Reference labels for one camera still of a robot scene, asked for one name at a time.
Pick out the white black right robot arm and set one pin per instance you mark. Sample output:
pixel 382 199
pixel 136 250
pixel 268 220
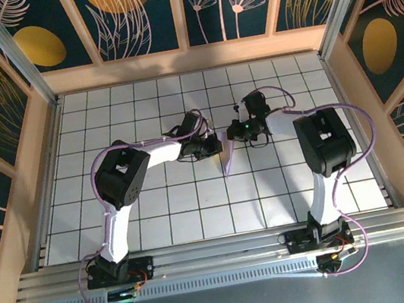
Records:
pixel 324 197

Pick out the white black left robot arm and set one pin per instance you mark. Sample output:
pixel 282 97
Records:
pixel 117 234

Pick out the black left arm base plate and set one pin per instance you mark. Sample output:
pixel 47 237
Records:
pixel 143 268

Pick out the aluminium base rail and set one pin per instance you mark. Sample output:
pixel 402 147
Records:
pixel 217 250

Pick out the purple paper sheet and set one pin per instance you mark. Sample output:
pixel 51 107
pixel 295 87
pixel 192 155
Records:
pixel 226 161

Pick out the aluminium corner post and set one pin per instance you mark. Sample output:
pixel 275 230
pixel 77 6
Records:
pixel 344 2
pixel 14 54

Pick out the aluminium side rail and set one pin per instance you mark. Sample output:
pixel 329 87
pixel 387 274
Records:
pixel 50 175
pixel 356 127

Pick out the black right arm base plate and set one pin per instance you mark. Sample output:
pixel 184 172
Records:
pixel 295 244

